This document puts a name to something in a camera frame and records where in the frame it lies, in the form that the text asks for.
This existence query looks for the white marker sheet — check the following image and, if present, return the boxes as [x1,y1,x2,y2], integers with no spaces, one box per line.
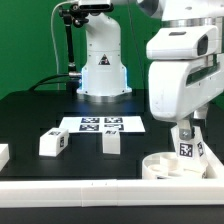
[59,116,145,133]

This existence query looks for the white left fence bar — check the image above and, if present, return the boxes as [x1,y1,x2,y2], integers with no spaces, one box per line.
[0,144,9,171]

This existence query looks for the white cable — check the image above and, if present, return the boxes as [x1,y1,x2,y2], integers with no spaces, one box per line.
[50,0,80,91]

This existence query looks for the white round stool seat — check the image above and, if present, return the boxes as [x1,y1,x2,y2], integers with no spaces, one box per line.
[142,152,208,180]

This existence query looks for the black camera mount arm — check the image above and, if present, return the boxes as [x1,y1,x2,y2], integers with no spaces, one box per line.
[59,5,88,93]

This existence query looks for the black cables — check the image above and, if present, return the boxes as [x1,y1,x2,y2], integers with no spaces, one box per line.
[27,73,82,92]

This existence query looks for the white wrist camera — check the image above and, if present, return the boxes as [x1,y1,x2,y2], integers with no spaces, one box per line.
[146,25,221,60]

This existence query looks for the white camera on mount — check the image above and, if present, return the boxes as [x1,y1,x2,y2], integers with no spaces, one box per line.
[78,0,113,12]

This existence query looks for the white front fence bar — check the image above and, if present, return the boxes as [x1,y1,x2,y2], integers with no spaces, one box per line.
[0,179,224,208]

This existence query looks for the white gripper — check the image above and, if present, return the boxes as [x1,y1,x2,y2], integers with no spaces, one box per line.
[148,54,224,140]

